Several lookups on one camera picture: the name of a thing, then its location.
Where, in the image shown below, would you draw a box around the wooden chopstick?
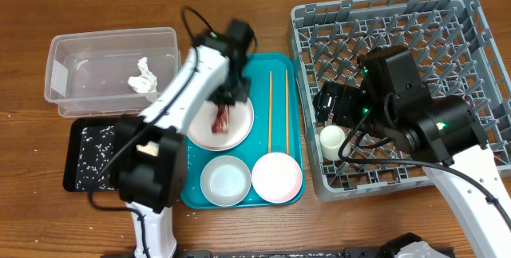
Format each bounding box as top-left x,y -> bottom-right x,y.
285,69 -> 290,155
267,71 -> 273,153

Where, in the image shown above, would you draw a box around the pink round plate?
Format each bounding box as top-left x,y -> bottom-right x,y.
187,99 -> 255,151

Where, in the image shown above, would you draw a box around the grey bowl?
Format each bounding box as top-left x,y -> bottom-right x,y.
200,156 -> 252,207

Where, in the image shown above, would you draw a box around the beige ceramic cup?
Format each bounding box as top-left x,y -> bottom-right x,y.
319,125 -> 347,161

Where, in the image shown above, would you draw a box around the right wooden chopstick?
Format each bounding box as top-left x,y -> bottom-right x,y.
285,69 -> 290,155

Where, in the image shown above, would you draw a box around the grey dish rack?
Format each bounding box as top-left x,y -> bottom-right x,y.
288,0 -> 510,201

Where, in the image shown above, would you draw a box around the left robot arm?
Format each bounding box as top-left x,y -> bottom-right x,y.
108,19 -> 256,257

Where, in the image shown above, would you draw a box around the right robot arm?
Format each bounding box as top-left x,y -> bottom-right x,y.
313,46 -> 510,257

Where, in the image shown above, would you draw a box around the rice and food scraps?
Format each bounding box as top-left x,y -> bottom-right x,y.
77,125 -> 159,191

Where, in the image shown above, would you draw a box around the left wooden chopstick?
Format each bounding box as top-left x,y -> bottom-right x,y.
267,71 -> 273,153

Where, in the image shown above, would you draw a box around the red snack wrapper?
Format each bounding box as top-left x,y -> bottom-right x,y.
211,105 -> 230,134

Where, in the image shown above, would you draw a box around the pink bowl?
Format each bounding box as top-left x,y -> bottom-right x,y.
252,153 -> 303,204

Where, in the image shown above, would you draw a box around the clear plastic bin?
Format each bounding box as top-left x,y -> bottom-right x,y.
44,27 -> 180,117

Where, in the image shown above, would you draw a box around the teal plastic tray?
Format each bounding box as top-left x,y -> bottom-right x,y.
181,54 -> 304,209

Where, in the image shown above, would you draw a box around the black waste tray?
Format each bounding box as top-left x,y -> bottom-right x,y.
62,117 -> 119,193

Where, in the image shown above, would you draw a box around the white tissue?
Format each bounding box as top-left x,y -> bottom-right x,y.
128,57 -> 157,102

